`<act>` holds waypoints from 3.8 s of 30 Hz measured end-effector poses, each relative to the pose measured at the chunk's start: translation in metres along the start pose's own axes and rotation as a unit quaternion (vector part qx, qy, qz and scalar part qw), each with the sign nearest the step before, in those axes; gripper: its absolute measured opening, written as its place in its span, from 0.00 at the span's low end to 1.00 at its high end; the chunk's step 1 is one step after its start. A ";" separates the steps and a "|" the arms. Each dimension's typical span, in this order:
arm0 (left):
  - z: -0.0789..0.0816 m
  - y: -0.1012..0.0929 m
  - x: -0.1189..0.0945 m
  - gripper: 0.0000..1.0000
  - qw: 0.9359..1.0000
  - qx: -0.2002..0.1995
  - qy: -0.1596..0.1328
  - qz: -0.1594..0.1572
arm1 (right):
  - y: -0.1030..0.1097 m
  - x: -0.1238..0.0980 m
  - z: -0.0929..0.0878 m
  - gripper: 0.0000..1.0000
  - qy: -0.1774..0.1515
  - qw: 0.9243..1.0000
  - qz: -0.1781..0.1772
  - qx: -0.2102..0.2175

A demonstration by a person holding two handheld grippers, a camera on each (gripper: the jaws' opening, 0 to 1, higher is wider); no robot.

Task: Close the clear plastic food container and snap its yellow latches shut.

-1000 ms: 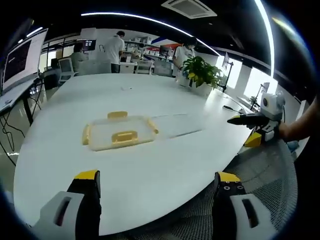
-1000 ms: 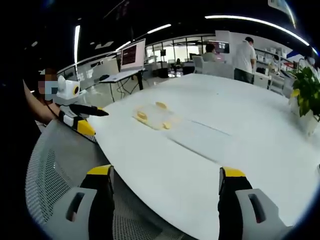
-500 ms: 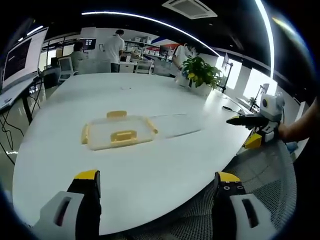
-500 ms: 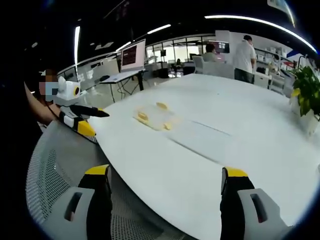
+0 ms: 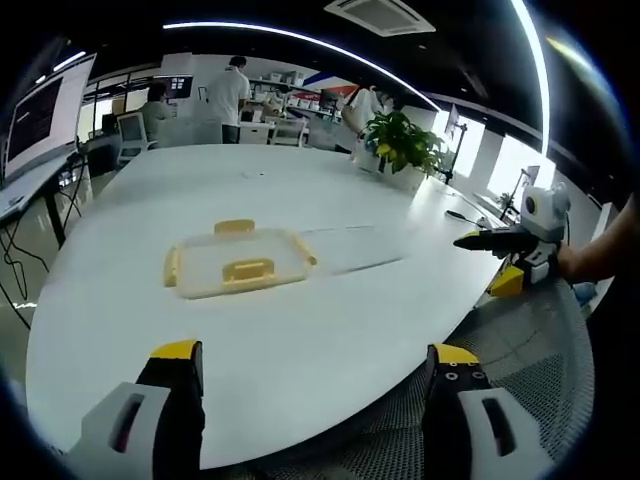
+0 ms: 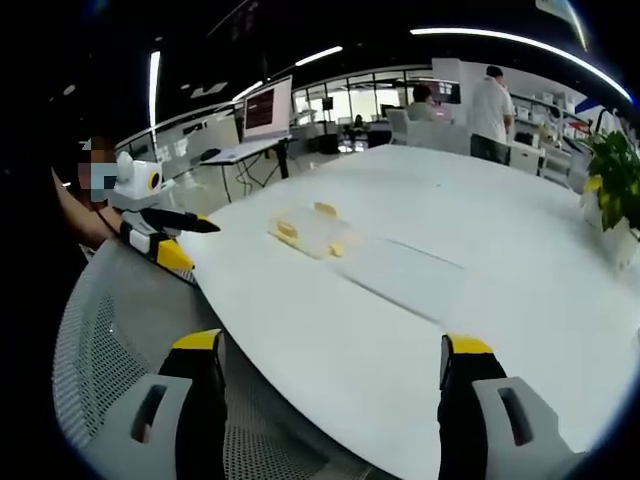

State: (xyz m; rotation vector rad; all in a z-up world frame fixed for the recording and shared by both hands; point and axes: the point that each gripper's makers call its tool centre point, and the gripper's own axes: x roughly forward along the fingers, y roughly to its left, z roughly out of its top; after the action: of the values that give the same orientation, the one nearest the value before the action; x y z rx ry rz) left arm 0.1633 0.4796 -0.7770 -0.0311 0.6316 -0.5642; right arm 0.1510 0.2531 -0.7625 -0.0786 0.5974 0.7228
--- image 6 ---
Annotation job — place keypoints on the white office chair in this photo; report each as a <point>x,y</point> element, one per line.
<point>420,132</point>

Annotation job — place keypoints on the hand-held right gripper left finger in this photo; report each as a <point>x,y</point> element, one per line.
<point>200,410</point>

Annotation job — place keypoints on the short ceiling light strip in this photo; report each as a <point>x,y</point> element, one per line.
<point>154,90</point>
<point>319,55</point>

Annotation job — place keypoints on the white side desk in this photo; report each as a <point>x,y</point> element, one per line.
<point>240,152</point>

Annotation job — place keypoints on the large display screen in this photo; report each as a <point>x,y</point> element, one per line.
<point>267,107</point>

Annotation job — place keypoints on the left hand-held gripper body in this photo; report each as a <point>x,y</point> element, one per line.
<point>137,182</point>

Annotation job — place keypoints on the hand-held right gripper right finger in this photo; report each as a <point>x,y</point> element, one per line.
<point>467,400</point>

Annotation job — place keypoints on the white storage shelves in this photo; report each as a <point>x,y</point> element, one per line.
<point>550,130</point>

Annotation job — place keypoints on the long curved ceiling light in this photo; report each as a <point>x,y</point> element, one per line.
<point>525,42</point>

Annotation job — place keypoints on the grey mesh office chair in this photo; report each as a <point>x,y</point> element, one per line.
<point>150,310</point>

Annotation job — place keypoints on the white planter box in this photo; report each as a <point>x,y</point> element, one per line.
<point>622,240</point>

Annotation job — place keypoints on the green potted plant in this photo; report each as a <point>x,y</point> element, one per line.
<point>615,175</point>

